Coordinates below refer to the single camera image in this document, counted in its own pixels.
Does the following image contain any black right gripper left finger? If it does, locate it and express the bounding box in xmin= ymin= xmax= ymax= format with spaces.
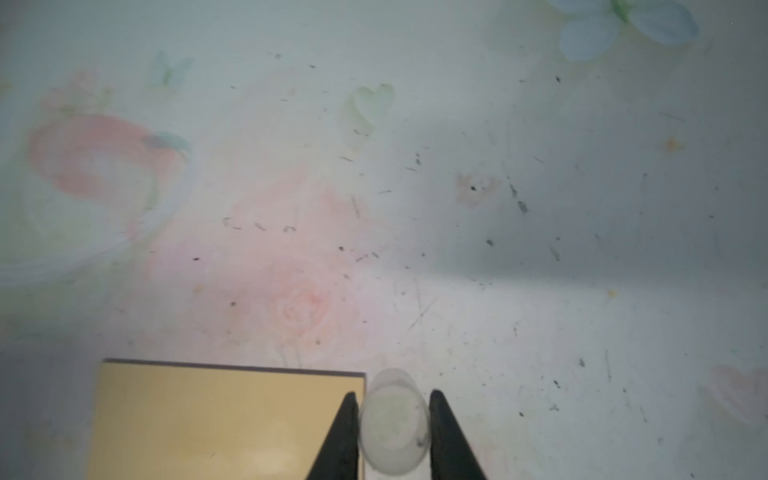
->
xmin=306 ymin=392 xmax=360 ymax=480

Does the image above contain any brown paper envelope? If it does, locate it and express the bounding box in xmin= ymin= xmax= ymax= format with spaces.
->
xmin=86 ymin=359 xmax=366 ymax=479

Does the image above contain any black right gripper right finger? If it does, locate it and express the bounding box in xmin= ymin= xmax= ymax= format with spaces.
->
xmin=429 ymin=389 xmax=487 ymax=480

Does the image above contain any white glue stick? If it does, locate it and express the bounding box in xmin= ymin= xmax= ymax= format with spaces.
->
xmin=358 ymin=368 xmax=431 ymax=477

